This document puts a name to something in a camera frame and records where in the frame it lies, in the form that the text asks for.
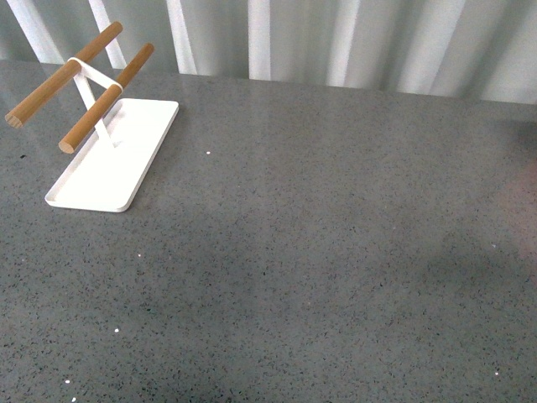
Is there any white rack with wooden rods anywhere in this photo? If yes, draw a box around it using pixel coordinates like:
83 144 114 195
5 22 179 212

